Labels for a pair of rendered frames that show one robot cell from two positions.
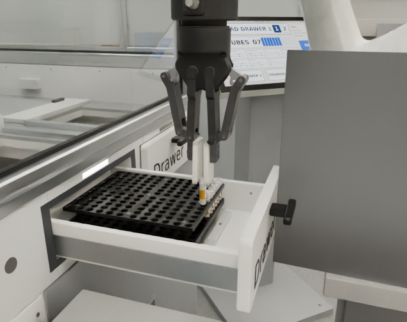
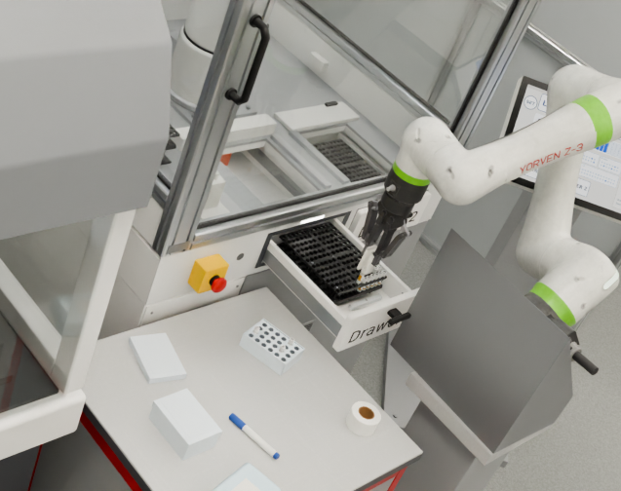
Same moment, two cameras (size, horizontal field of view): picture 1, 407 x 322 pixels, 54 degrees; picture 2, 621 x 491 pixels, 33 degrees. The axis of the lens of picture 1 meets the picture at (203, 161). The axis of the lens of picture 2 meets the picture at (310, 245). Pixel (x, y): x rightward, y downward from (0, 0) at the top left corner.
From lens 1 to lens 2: 1.90 m
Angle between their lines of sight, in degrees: 21
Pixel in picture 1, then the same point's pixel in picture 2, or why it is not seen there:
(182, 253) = (323, 303)
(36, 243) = (256, 250)
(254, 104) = not seen: hidden behind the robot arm
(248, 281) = (342, 335)
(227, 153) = not seen: hidden behind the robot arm
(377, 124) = (474, 302)
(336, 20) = (546, 208)
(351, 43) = (548, 231)
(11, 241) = (246, 245)
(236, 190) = (395, 284)
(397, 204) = (465, 354)
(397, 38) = (568, 251)
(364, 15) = not seen: outside the picture
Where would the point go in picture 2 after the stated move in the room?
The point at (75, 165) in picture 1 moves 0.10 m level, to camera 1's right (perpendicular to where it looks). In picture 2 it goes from (299, 215) to (332, 238)
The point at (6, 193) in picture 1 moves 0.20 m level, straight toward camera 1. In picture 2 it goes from (256, 224) to (250, 277)
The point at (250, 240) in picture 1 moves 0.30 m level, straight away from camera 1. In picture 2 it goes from (352, 317) to (419, 273)
